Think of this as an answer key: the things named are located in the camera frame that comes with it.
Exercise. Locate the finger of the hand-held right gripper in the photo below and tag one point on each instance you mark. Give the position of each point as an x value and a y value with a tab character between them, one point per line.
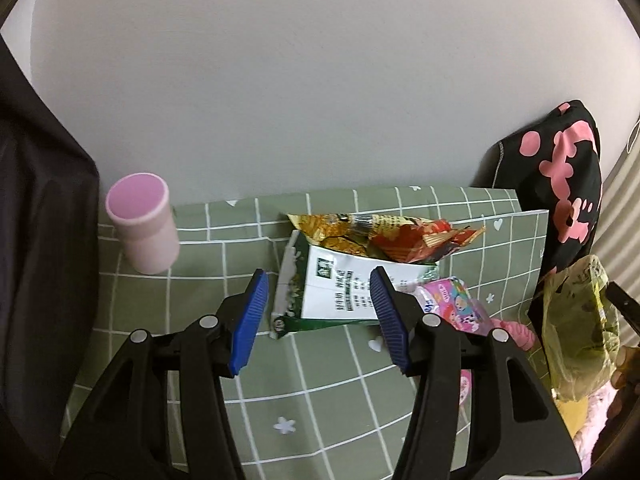
626	310

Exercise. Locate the green white logo carton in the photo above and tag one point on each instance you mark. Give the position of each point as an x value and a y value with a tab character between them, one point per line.
330	285

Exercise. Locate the yellow pillow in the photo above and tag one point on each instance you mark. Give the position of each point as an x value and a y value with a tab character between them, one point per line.
567	415

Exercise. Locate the pink plastic cup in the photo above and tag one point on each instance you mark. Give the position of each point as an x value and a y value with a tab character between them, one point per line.
145	240

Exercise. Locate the pink floral bedsheet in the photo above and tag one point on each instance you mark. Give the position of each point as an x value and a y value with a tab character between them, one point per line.
597	410

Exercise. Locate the black pink printed cloth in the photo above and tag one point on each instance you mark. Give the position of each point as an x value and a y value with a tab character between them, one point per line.
510	195

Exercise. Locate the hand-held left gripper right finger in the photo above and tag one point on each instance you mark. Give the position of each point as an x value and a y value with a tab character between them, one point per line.
390	325

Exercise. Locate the pink cartoon wrapper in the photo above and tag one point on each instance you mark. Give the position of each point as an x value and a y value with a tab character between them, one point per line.
450	305

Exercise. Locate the red yellow snack wrapper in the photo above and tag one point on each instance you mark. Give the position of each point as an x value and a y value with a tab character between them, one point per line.
400	240

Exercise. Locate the pink caterpillar toy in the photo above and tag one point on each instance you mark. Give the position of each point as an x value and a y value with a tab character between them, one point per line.
515	332

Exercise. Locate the green checked cloth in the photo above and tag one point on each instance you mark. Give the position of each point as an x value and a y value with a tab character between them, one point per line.
330	375

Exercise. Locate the striped curtain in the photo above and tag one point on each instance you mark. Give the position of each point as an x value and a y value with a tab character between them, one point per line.
622	200

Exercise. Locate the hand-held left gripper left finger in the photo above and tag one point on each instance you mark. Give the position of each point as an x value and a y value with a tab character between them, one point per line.
250	320

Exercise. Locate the yellow-green plastic bag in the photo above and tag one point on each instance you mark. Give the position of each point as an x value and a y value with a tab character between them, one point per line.
575	340

